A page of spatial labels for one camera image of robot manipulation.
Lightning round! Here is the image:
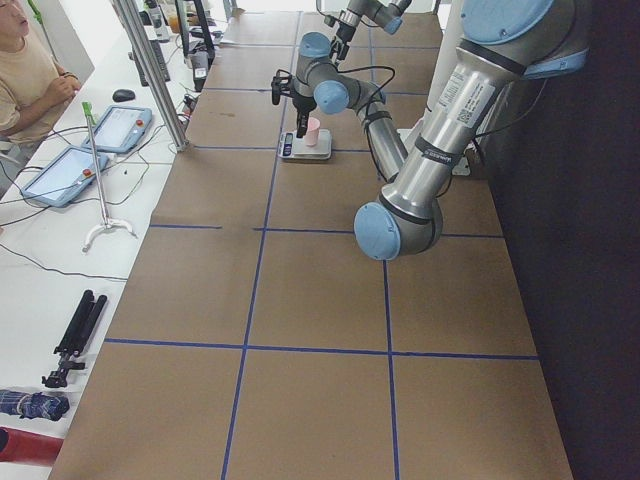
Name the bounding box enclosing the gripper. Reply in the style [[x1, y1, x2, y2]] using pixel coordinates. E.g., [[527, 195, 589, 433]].
[[331, 10, 356, 61]]

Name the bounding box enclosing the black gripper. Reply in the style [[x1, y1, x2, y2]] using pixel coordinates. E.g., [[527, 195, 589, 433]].
[[293, 93, 314, 138]]

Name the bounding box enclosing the pink plastic cup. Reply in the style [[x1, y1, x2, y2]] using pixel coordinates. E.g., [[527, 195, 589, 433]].
[[304, 117, 321, 147]]

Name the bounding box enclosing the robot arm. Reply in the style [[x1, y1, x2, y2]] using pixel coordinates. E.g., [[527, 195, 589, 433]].
[[324, 0, 412, 61], [272, 1, 592, 260]]

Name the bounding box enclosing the white digital kitchen scale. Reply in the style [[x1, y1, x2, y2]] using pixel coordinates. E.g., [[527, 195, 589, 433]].
[[278, 129, 332, 161]]

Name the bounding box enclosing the black monitor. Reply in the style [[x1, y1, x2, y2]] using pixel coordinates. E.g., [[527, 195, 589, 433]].
[[174, 0, 217, 66]]

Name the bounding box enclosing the black keyboard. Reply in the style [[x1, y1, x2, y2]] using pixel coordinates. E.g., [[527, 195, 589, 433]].
[[135, 39, 171, 87]]

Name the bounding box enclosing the upper blue teach pendant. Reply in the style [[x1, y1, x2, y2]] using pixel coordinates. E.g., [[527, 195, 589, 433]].
[[92, 105, 152, 154]]

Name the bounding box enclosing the blue teach pendant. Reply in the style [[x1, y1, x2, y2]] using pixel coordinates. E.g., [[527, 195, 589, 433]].
[[21, 146, 96, 208], [92, 105, 152, 154]]

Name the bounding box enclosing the black computer mouse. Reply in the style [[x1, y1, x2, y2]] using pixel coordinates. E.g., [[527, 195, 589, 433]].
[[112, 89, 136, 103]]

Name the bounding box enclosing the reacher grabber tool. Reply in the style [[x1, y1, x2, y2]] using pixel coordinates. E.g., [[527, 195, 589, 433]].
[[82, 101, 137, 253]]

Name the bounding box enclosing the brown paper table cover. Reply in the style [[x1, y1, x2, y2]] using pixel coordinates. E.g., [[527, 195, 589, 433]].
[[51, 11, 571, 479]]

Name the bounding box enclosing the lower blue teach pendant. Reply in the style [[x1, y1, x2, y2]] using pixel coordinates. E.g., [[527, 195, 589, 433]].
[[21, 146, 96, 208]]

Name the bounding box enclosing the seated person beige shirt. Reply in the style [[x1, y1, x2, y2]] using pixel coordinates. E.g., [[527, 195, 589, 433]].
[[1, 1, 82, 147]]

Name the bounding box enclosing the black folded tripod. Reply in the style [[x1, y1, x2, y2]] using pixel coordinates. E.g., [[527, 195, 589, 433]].
[[42, 290, 108, 388]]

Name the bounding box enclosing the blue folded umbrella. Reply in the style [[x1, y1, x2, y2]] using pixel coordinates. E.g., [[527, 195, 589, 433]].
[[1, 389, 70, 421]]

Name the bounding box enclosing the red object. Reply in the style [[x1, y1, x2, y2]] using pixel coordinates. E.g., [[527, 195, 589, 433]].
[[1, 427, 64, 466]]

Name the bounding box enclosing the black cable on desk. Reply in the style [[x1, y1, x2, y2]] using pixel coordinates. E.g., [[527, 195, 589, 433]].
[[0, 124, 151, 281]]

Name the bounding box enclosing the aluminium frame post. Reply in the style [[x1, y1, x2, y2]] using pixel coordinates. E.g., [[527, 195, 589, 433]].
[[112, 0, 188, 152]]

